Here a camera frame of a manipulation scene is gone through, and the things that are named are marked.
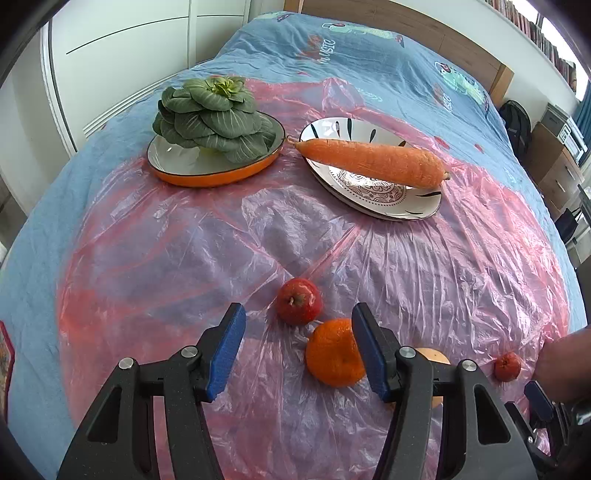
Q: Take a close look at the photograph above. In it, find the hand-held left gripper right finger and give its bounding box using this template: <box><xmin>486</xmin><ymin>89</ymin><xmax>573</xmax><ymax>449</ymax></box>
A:
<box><xmin>351</xmin><ymin>302</ymin><xmax>539</xmax><ymax>480</ymax></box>

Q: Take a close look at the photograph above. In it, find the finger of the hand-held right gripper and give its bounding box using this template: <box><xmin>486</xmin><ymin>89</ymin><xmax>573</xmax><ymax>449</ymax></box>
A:
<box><xmin>505</xmin><ymin>401</ymin><xmax>560</xmax><ymax>469</ymax></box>
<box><xmin>523</xmin><ymin>381</ymin><xmax>566</xmax><ymax>432</ymax></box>

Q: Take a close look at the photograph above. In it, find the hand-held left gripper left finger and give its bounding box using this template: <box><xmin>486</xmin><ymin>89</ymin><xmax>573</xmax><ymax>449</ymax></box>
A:
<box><xmin>58</xmin><ymin>302</ymin><xmax>247</xmax><ymax>480</ymax></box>

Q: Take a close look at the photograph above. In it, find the orange mandarin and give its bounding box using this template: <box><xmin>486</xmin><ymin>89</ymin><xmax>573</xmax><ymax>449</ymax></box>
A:
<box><xmin>305</xmin><ymin>318</ymin><xmax>368</xmax><ymax>387</ymax></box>

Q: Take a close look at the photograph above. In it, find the small reddish tangerine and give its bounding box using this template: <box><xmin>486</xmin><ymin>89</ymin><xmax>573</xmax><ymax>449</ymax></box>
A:
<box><xmin>494</xmin><ymin>352</ymin><xmax>522</xmax><ymax>383</ymax></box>

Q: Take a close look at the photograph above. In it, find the pale yellow orange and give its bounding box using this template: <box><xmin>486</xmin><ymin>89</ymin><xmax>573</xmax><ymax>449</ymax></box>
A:
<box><xmin>390</xmin><ymin>347</ymin><xmax>451</xmax><ymax>411</ymax></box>

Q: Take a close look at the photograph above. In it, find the red apple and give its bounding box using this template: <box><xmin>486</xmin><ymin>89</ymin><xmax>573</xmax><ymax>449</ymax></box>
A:
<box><xmin>276</xmin><ymin>278</ymin><xmax>323</xmax><ymax>326</ymax></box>

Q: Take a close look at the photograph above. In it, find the red plastic sheet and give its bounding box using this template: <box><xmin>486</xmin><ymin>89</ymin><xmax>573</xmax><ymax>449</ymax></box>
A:
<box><xmin>55</xmin><ymin>76</ymin><xmax>571</xmax><ymax>480</ymax></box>

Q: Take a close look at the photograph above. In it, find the patterned white plate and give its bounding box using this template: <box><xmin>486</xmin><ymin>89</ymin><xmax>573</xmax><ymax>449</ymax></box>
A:
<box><xmin>299</xmin><ymin>117</ymin><xmax>443</xmax><ymax>222</ymax></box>

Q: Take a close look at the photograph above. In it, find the navy tote bag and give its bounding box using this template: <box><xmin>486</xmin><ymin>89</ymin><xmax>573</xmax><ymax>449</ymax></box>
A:
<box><xmin>554</xmin><ymin>208</ymin><xmax>583</xmax><ymax>245</ymax></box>

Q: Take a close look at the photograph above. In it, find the orange rimmed plate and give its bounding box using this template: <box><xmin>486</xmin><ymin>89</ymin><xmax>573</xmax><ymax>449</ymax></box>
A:
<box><xmin>147</xmin><ymin>111</ymin><xmax>287</xmax><ymax>188</ymax></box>

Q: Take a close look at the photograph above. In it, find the large carrot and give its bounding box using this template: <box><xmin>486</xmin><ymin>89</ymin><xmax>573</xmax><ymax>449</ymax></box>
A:
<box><xmin>294</xmin><ymin>137</ymin><xmax>452</xmax><ymax>190</ymax></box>

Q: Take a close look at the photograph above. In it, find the red patterned cloth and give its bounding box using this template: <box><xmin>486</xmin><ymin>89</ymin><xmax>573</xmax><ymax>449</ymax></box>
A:
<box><xmin>0</xmin><ymin>320</ymin><xmax>16</xmax><ymax>411</ymax></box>

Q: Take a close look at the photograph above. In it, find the wooden drawer cabinet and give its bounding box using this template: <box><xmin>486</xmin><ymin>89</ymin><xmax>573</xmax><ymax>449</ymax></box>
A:
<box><xmin>522</xmin><ymin>121</ymin><xmax>585</xmax><ymax>217</ymax></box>

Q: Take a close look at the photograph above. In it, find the green bok choy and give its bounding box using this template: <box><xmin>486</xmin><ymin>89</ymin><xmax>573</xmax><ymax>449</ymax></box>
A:
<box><xmin>152</xmin><ymin>76</ymin><xmax>278</xmax><ymax>163</ymax></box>

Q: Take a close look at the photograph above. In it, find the white printer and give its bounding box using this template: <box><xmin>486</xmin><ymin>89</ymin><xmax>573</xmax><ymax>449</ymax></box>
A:
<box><xmin>540</xmin><ymin>102</ymin><xmax>589</xmax><ymax>167</ymax></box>

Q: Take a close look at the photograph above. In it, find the black backpack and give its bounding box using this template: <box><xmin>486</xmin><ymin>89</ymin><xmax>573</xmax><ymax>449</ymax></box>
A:
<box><xmin>499</xmin><ymin>100</ymin><xmax>533</xmax><ymax>158</ymax></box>

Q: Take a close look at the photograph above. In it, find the teal curtain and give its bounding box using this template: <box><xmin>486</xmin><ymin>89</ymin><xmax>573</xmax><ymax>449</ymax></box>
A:
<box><xmin>574</xmin><ymin>76</ymin><xmax>591</xmax><ymax>134</ymax></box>

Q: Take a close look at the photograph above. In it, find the white wardrobe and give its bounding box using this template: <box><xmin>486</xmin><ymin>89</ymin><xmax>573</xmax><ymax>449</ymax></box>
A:
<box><xmin>41</xmin><ymin>0</ymin><xmax>252</xmax><ymax>155</ymax></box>

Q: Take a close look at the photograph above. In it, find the wooden headboard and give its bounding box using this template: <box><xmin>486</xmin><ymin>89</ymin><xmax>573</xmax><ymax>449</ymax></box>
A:
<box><xmin>284</xmin><ymin>0</ymin><xmax>515</xmax><ymax>104</ymax></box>

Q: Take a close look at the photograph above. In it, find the row of books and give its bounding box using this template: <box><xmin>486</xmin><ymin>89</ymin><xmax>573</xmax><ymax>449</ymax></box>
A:
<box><xmin>485</xmin><ymin>0</ymin><xmax>580</xmax><ymax>90</ymax></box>

